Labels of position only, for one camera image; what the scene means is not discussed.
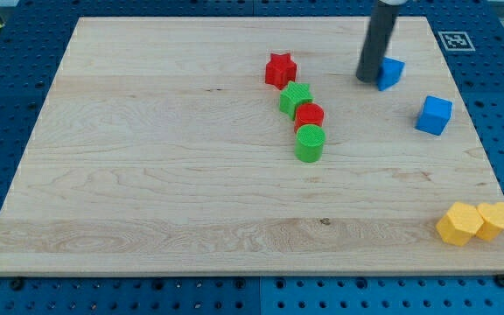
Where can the blue triangle block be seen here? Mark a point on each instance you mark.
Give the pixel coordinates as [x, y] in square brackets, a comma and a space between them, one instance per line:
[390, 73]

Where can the blue cube block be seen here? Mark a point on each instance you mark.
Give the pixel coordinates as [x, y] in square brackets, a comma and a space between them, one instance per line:
[434, 115]

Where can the light wooden board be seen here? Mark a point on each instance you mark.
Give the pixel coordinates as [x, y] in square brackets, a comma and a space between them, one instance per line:
[161, 152]

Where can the green cylinder block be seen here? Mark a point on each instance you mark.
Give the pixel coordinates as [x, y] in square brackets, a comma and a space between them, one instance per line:
[309, 143]

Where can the red cylinder block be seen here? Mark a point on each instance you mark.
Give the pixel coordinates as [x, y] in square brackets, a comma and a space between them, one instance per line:
[308, 113]

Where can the green star block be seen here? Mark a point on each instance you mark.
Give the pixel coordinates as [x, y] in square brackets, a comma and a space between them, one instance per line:
[292, 96]

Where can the red star block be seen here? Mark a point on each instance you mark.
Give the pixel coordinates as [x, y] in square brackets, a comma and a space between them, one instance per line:
[280, 70]

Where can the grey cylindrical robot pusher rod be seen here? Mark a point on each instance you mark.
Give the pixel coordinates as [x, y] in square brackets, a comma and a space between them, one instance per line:
[379, 31]

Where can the yellow hexagon block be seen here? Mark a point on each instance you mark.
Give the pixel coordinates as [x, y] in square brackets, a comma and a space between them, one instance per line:
[460, 224]

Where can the white fiducial marker tag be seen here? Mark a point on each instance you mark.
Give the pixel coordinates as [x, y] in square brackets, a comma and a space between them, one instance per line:
[456, 41]

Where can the yellow heart block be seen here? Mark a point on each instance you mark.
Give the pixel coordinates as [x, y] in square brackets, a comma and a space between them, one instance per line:
[493, 220]

